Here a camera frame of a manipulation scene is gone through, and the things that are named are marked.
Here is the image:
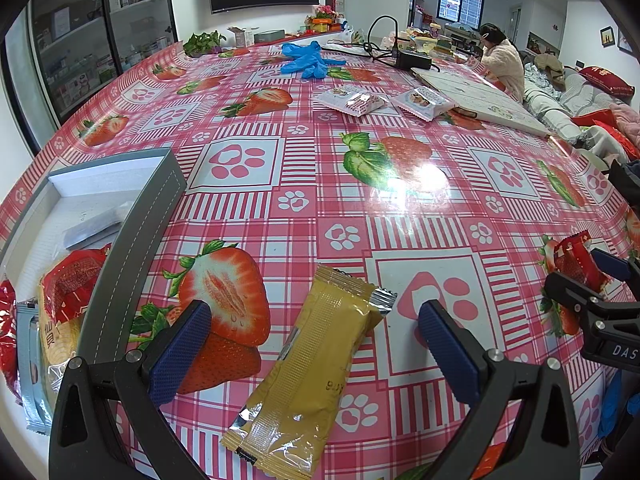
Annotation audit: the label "white flat box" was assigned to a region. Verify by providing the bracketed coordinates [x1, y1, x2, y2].
[414, 66, 549, 136]

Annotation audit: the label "red yellow cracker packet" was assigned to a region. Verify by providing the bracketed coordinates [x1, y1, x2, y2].
[36, 244, 112, 402]

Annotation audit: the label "white pink snack packet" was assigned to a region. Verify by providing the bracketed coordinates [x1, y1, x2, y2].
[313, 85, 386, 118]
[390, 86, 459, 122]

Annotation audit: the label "green potted plant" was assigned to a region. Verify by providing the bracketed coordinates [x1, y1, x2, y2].
[182, 30, 228, 58]

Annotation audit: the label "small red snack packet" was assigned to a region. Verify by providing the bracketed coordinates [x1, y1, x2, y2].
[551, 231, 612, 297]

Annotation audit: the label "grey box with white inside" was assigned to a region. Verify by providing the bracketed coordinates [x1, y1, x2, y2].
[0, 148, 189, 433]

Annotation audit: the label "black power adapter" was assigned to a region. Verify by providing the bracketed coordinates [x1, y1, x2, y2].
[394, 49, 434, 72]

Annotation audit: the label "open white carton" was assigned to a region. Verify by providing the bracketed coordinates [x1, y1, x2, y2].
[226, 25, 257, 47]

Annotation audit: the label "red pillow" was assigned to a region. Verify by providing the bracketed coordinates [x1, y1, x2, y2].
[576, 65, 637, 99]

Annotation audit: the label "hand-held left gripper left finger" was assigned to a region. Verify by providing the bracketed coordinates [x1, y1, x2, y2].
[48, 300, 213, 480]

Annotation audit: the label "window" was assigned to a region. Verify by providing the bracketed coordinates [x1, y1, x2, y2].
[438, 0, 486, 24]

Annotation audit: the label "grey sofa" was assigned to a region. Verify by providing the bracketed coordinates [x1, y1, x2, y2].
[522, 50, 640, 161]

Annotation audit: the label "blue rubber gloves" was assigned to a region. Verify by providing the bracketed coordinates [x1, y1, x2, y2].
[279, 40, 347, 81]

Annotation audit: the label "silver grey packet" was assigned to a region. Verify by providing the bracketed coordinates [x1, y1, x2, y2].
[63, 207, 129, 252]

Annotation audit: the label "framed wall pictures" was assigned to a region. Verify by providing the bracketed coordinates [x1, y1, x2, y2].
[599, 25, 634, 54]

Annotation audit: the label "dark clothing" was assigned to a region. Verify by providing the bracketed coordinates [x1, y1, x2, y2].
[606, 159, 640, 197]

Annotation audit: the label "pile of assorted goods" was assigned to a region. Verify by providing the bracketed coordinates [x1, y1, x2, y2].
[381, 21, 482, 59]

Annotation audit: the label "black cable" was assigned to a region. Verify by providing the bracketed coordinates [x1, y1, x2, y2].
[322, 14, 402, 63]

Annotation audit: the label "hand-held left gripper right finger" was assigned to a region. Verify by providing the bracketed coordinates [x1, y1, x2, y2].
[418, 299, 582, 480]

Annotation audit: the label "light blue snack packet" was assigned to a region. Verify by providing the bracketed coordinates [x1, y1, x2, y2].
[14, 299, 52, 434]

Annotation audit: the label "gold snack packet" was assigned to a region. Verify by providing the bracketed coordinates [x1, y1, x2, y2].
[220, 264, 397, 479]

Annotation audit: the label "flower arrangement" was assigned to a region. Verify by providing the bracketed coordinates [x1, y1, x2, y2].
[304, 4, 337, 32]

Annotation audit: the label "glass door cabinet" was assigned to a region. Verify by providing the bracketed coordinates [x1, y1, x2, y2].
[27, 0, 177, 128]

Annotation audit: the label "person's right hand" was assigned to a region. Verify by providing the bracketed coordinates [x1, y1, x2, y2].
[596, 369, 640, 442]

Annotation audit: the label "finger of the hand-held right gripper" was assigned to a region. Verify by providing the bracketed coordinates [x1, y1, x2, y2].
[590, 247, 640, 287]
[544, 271, 609, 322]

